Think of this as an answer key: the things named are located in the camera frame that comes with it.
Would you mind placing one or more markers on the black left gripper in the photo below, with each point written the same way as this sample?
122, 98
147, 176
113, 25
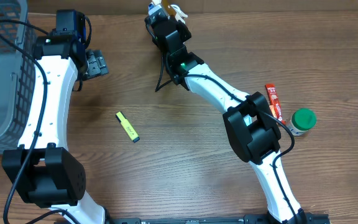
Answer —
96, 64

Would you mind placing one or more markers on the beige paper snack bag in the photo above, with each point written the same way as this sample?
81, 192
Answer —
174, 10

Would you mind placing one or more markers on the yellow highlighter marker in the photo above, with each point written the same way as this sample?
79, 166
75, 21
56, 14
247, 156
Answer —
128, 128

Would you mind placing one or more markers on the red snack bar wrapper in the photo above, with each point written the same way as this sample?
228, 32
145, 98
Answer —
273, 99

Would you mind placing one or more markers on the green lid jar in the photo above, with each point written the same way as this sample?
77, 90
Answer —
301, 121

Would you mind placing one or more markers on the teal tissue packet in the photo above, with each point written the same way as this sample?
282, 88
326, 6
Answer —
248, 120

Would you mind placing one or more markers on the orange small box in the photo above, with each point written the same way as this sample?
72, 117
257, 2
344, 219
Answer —
272, 110

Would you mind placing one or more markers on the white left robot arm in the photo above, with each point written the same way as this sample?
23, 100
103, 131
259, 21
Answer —
41, 169

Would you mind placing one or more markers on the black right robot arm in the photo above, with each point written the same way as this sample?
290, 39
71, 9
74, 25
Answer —
252, 131

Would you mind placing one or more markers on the grey plastic mesh basket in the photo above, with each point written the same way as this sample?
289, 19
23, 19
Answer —
17, 73

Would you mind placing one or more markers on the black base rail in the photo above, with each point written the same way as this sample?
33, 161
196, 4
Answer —
246, 219

